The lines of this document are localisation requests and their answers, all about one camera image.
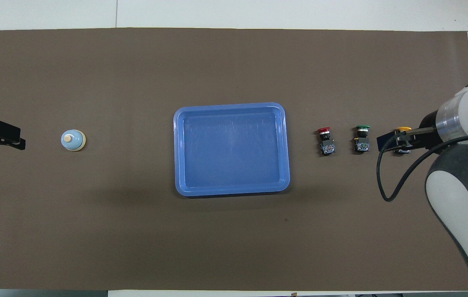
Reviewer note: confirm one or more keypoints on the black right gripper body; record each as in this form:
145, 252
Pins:
427, 138

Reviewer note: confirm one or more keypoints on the yellow mushroom push button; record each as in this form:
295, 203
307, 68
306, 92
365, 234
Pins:
403, 129

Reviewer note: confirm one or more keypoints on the green mushroom push button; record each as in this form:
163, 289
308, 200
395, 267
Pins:
361, 142

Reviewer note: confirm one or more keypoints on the red mushroom push button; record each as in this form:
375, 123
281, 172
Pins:
326, 144

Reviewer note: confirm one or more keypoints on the light blue service bell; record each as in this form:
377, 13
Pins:
72, 140

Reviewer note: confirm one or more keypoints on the blue plastic tray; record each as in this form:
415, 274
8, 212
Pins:
229, 152

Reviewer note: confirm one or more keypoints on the brown table mat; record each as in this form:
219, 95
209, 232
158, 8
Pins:
135, 231

